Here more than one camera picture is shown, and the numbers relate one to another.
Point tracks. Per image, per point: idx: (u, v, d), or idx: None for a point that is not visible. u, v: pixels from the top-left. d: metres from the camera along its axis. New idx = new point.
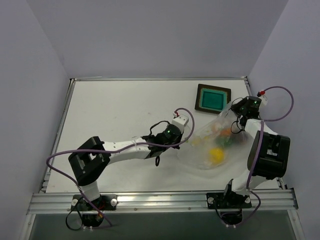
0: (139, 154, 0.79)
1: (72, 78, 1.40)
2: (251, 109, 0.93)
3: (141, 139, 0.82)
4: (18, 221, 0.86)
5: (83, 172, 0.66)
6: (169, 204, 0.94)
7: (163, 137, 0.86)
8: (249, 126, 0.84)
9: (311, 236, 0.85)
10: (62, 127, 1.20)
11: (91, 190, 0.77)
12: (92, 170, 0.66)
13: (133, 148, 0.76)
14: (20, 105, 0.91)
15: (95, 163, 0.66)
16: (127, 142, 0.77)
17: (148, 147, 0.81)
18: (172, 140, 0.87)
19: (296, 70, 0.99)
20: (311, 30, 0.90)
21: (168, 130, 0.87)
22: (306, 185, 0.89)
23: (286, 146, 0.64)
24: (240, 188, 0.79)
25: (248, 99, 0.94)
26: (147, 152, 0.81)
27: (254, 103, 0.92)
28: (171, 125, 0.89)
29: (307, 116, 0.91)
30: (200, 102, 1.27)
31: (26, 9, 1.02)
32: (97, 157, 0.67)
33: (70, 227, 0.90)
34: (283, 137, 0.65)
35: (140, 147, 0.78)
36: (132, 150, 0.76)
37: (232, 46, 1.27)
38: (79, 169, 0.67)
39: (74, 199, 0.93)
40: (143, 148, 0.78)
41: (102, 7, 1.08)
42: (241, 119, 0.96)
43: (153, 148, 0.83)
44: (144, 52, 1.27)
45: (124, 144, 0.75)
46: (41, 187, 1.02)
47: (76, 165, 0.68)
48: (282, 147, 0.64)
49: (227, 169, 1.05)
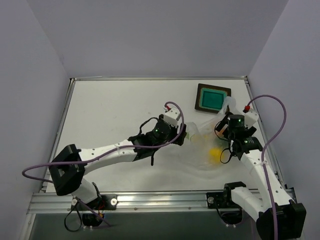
0: (124, 158, 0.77)
1: (72, 78, 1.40)
2: (237, 129, 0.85)
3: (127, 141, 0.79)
4: (18, 221, 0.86)
5: (60, 182, 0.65)
6: (168, 204, 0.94)
7: (152, 137, 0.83)
8: (248, 163, 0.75)
9: (311, 236, 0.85)
10: (62, 127, 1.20)
11: (83, 192, 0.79)
12: (68, 181, 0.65)
13: (115, 152, 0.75)
14: (20, 105, 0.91)
15: (70, 173, 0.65)
16: (109, 146, 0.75)
17: (134, 150, 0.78)
18: (163, 138, 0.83)
19: (296, 70, 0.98)
20: (312, 30, 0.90)
21: (157, 129, 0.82)
22: (305, 185, 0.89)
23: (302, 215, 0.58)
24: (239, 202, 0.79)
25: (231, 119, 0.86)
26: (133, 155, 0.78)
27: (239, 121, 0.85)
28: (160, 123, 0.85)
29: (308, 116, 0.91)
30: (200, 102, 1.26)
31: (26, 9, 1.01)
32: (72, 168, 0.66)
33: (69, 228, 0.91)
34: (298, 208, 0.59)
35: (124, 151, 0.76)
36: (114, 155, 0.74)
37: (232, 46, 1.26)
38: (57, 179, 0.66)
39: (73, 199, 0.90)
40: (128, 152, 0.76)
41: (102, 7, 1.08)
42: (234, 145, 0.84)
43: (139, 150, 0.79)
44: (144, 51, 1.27)
45: (105, 149, 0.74)
46: (41, 187, 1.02)
47: (55, 174, 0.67)
48: (295, 217, 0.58)
49: (226, 170, 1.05)
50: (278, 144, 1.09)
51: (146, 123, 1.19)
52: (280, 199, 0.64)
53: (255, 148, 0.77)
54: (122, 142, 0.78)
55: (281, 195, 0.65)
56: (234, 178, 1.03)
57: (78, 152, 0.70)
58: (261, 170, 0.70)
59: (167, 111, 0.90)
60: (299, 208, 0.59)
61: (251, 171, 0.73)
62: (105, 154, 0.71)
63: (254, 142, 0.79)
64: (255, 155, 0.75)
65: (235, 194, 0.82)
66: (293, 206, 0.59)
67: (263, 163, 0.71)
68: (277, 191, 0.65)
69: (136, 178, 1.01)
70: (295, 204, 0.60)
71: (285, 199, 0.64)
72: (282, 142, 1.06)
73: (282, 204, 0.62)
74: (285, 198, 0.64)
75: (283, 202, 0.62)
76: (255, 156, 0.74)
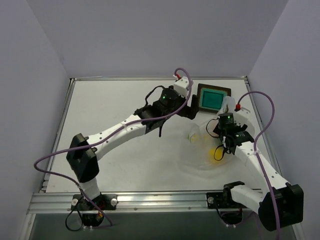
0: (133, 134, 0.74)
1: (72, 78, 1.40)
2: (228, 126, 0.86)
3: (134, 115, 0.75)
4: (18, 221, 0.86)
5: (80, 171, 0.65)
6: (168, 203, 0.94)
7: (160, 105, 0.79)
8: (241, 155, 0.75)
9: (311, 237, 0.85)
10: (62, 127, 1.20)
11: (90, 187, 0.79)
12: (85, 168, 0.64)
13: (123, 131, 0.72)
14: (20, 105, 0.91)
15: (83, 161, 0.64)
16: (116, 126, 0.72)
17: (143, 123, 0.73)
18: (172, 105, 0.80)
19: (296, 70, 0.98)
20: (311, 30, 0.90)
21: (164, 96, 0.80)
22: (305, 184, 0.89)
23: (301, 197, 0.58)
24: (241, 201, 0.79)
25: (221, 116, 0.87)
26: (144, 128, 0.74)
27: (228, 118, 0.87)
28: (167, 90, 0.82)
29: (307, 115, 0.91)
30: (200, 102, 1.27)
31: (26, 9, 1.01)
32: (85, 155, 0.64)
33: (71, 228, 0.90)
34: (295, 190, 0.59)
35: (132, 127, 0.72)
36: (123, 134, 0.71)
37: (232, 46, 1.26)
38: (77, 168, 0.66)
39: (74, 199, 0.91)
40: (136, 127, 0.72)
41: (102, 6, 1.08)
42: (227, 140, 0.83)
43: (149, 122, 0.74)
44: (144, 51, 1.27)
45: (112, 130, 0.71)
46: (41, 187, 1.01)
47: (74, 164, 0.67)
48: (295, 199, 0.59)
49: (226, 170, 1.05)
50: (278, 143, 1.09)
51: (151, 95, 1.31)
52: (277, 183, 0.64)
53: (246, 141, 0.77)
54: (128, 118, 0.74)
55: (277, 179, 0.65)
56: (234, 178, 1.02)
57: (86, 141, 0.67)
58: (255, 159, 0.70)
59: (177, 80, 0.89)
60: (297, 190, 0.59)
61: (246, 162, 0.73)
62: (112, 134, 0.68)
63: (245, 134, 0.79)
64: (247, 146, 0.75)
65: (235, 193, 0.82)
66: (290, 189, 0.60)
67: (256, 152, 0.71)
68: (273, 177, 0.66)
69: (135, 178, 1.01)
70: (292, 187, 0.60)
71: (282, 183, 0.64)
72: (282, 142, 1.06)
73: (280, 188, 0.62)
74: (282, 182, 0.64)
75: (280, 186, 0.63)
76: (247, 148, 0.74)
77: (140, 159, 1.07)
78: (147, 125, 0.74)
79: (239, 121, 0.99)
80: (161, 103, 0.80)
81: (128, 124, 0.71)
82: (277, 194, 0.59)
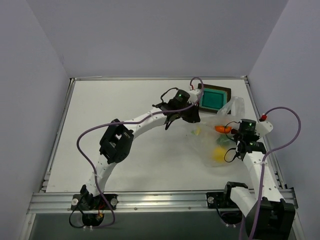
0: (157, 122, 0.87)
1: (72, 78, 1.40)
2: (246, 132, 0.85)
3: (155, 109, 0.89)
4: (18, 221, 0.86)
5: (114, 151, 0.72)
6: (168, 204, 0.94)
7: (175, 101, 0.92)
8: (248, 162, 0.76)
9: (311, 236, 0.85)
10: (62, 127, 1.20)
11: (104, 177, 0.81)
12: (121, 147, 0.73)
13: (150, 119, 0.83)
14: (20, 105, 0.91)
15: (121, 140, 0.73)
16: (143, 115, 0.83)
17: (164, 114, 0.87)
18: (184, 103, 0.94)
19: (296, 70, 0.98)
20: (311, 30, 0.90)
21: (179, 95, 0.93)
22: (305, 184, 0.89)
23: (291, 215, 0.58)
24: (237, 201, 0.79)
25: (242, 121, 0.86)
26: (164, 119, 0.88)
27: (249, 125, 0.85)
28: (180, 90, 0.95)
29: (307, 115, 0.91)
30: (200, 101, 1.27)
31: (26, 9, 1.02)
32: (122, 137, 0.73)
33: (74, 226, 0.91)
34: (288, 207, 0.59)
35: (157, 117, 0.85)
36: (150, 121, 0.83)
37: (232, 46, 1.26)
38: (111, 149, 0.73)
39: (74, 198, 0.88)
40: (160, 117, 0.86)
41: (102, 7, 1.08)
42: (239, 145, 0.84)
43: (168, 114, 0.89)
44: (143, 52, 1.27)
45: (142, 116, 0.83)
46: (41, 187, 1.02)
47: (108, 147, 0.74)
48: (286, 217, 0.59)
49: (226, 170, 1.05)
50: (278, 144, 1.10)
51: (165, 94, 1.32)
52: (270, 195, 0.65)
53: (258, 151, 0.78)
54: (152, 110, 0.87)
55: (273, 193, 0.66)
56: (234, 178, 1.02)
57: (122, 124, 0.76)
58: (259, 170, 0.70)
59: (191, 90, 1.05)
60: (289, 208, 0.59)
61: (251, 170, 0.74)
62: (144, 119, 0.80)
63: (258, 146, 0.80)
64: (256, 155, 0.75)
65: (234, 193, 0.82)
66: (283, 204, 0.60)
67: (262, 163, 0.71)
68: (269, 189, 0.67)
69: (135, 176, 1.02)
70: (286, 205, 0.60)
71: (276, 198, 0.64)
72: (282, 142, 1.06)
73: (272, 200, 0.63)
74: (276, 196, 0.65)
75: (274, 199, 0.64)
76: (255, 156, 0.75)
77: (140, 159, 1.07)
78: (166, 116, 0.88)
79: (259, 131, 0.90)
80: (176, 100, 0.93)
81: (154, 113, 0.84)
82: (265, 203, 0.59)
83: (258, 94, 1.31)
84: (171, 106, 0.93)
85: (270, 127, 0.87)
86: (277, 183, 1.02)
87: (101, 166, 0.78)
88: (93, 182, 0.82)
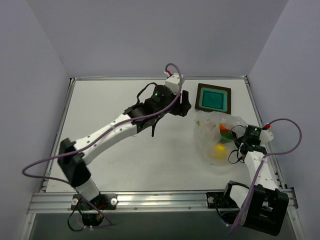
0: (124, 134, 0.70)
1: (72, 78, 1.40)
2: (251, 136, 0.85)
3: (122, 115, 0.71)
4: (18, 221, 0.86)
5: (70, 176, 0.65)
6: (168, 203, 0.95)
7: (152, 102, 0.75)
8: (248, 160, 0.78)
9: (312, 237, 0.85)
10: (62, 127, 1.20)
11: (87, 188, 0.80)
12: (75, 174, 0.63)
13: (112, 132, 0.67)
14: (20, 105, 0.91)
15: (72, 167, 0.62)
16: (103, 128, 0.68)
17: (132, 123, 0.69)
18: (164, 101, 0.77)
19: (296, 69, 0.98)
20: (312, 30, 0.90)
21: (156, 93, 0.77)
22: (306, 184, 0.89)
23: (284, 204, 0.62)
24: (236, 198, 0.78)
25: (248, 126, 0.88)
26: (134, 128, 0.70)
27: (254, 130, 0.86)
28: (158, 87, 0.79)
29: (308, 115, 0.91)
30: (200, 101, 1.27)
31: (26, 9, 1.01)
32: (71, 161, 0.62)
33: (72, 228, 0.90)
34: (282, 195, 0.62)
35: (122, 128, 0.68)
36: (112, 135, 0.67)
37: (232, 46, 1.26)
38: (68, 172, 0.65)
39: (74, 198, 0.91)
40: (125, 127, 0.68)
41: (102, 7, 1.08)
42: (242, 147, 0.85)
43: (140, 121, 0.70)
44: (143, 51, 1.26)
45: (101, 132, 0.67)
46: (41, 187, 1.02)
47: (65, 169, 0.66)
48: (279, 205, 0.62)
49: (226, 170, 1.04)
50: (277, 144, 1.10)
51: (142, 93, 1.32)
52: (267, 184, 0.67)
53: (259, 151, 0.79)
54: (118, 118, 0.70)
55: (269, 183, 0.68)
56: (234, 178, 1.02)
57: (73, 145, 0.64)
58: (258, 164, 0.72)
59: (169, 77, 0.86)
60: (283, 197, 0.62)
61: (250, 166, 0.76)
62: (100, 137, 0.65)
63: (261, 149, 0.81)
64: (257, 154, 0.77)
65: (234, 189, 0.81)
66: (277, 193, 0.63)
67: (262, 159, 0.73)
68: (266, 179, 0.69)
69: (135, 176, 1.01)
70: (280, 194, 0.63)
71: (271, 187, 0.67)
72: (281, 142, 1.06)
73: (267, 188, 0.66)
74: (272, 186, 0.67)
75: (269, 187, 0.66)
76: (256, 154, 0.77)
77: (140, 158, 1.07)
78: (137, 124, 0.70)
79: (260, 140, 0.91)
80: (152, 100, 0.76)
81: (117, 125, 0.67)
82: (258, 188, 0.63)
83: (259, 94, 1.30)
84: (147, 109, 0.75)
85: (272, 136, 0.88)
86: (277, 183, 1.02)
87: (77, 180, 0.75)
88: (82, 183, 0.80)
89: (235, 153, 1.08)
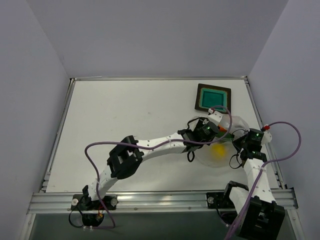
0: (173, 150, 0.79)
1: (72, 78, 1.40)
2: (252, 142, 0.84)
3: (177, 134, 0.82)
4: (18, 222, 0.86)
5: (120, 167, 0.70)
6: (168, 203, 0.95)
7: (201, 132, 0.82)
8: (247, 167, 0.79)
9: (312, 237, 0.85)
10: (62, 127, 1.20)
11: (106, 187, 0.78)
12: (127, 168, 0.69)
13: (167, 145, 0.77)
14: (20, 105, 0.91)
15: (129, 160, 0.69)
16: (161, 139, 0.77)
17: (184, 143, 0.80)
18: (212, 136, 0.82)
19: (296, 70, 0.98)
20: (312, 31, 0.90)
21: (208, 126, 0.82)
22: (306, 184, 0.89)
23: (281, 217, 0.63)
24: (234, 200, 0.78)
25: (250, 131, 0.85)
26: (183, 148, 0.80)
27: (256, 135, 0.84)
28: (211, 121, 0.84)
29: (308, 115, 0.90)
30: (200, 102, 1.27)
31: (26, 10, 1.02)
32: (131, 156, 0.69)
33: (72, 223, 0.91)
34: (278, 208, 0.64)
35: (175, 144, 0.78)
36: (166, 147, 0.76)
37: (232, 46, 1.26)
38: (117, 164, 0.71)
39: (74, 199, 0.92)
40: (178, 145, 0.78)
41: (102, 7, 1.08)
42: (242, 153, 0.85)
43: (188, 144, 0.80)
44: (143, 51, 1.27)
45: (159, 141, 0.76)
46: (42, 187, 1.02)
47: (116, 160, 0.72)
48: (274, 218, 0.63)
49: (227, 171, 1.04)
50: (278, 144, 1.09)
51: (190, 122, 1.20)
52: (264, 196, 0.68)
53: (259, 159, 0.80)
54: (172, 135, 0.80)
55: (267, 194, 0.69)
56: (235, 178, 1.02)
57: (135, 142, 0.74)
58: (257, 174, 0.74)
59: (211, 113, 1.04)
60: (279, 210, 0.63)
61: (249, 174, 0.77)
62: (160, 144, 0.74)
63: (261, 156, 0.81)
64: (256, 162, 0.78)
65: (233, 191, 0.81)
66: (273, 206, 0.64)
67: (261, 168, 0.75)
68: (263, 191, 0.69)
69: (135, 177, 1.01)
70: (276, 206, 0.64)
71: (268, 198, 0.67)
72: (282, 143, 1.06)
73: (263, 200, 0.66)
74: (269, 198, 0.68)
75: (266, 200, 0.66)
76: (255, 162, 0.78)
77: None
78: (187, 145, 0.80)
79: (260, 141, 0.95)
80: (202, 131, 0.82)
81: (173, 140, 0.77)
82: (255, 201, 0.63)
83: (258, 94, 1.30)
84: (195, 136, 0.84)
85: (270, 135, 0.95)
86: (277, 183, 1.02)
87: (105, 176, 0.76)
88: (94, 186, 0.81)
89: (235, 159, 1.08)
